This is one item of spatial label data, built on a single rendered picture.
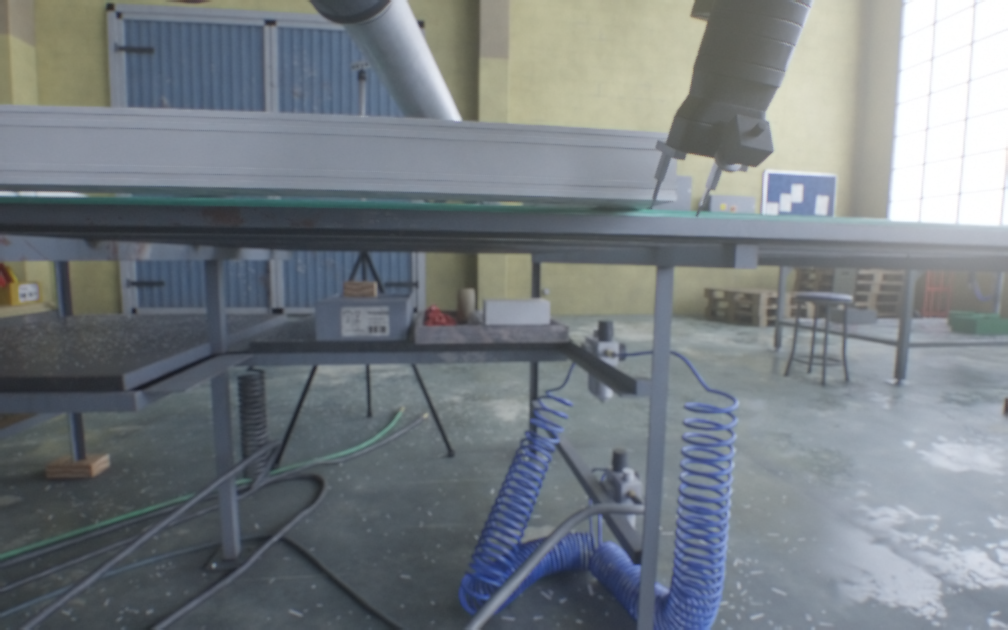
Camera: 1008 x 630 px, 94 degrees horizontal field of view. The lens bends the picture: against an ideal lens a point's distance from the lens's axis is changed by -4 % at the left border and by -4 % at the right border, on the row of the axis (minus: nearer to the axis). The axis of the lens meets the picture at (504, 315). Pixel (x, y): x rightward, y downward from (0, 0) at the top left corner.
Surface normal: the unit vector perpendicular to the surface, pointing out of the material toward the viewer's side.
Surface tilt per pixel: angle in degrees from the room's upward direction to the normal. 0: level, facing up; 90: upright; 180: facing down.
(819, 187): 90
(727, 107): 110
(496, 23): 90
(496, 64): 90
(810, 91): 90
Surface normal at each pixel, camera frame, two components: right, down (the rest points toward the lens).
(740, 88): 0.06, 0.62
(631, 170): 0.14, 0.11
